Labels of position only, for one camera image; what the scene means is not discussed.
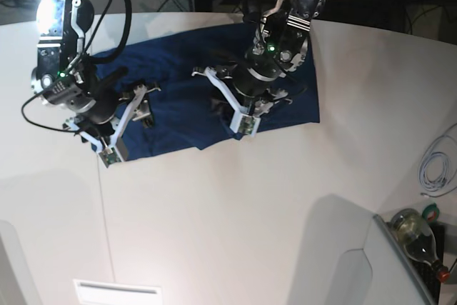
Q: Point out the dark blue t-shirt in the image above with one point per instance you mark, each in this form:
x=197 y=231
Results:
x=185 y=111

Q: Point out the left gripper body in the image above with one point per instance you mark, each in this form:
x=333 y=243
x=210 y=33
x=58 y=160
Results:
x=247 y=88

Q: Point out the green tape roll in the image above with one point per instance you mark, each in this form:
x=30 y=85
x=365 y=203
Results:
x=431 y=213

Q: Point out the clear plastic bottle red cap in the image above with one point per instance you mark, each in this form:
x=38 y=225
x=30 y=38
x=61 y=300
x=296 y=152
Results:
x=416 y=238

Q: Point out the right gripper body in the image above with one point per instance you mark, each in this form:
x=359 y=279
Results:
x=83 y=92

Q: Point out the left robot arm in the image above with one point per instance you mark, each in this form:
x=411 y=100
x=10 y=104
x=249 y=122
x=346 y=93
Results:
x=280 y=45

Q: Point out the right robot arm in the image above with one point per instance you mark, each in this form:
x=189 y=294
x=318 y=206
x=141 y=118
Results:
x=66 y=31

